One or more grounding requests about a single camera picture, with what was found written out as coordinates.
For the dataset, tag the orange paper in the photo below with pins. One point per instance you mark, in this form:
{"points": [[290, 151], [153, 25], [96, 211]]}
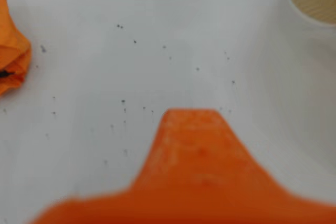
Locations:
{"points": [[10, 51]]}

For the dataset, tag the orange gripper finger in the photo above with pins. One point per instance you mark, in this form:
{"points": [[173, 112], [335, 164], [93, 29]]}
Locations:
{"points": [[194, 171]]}

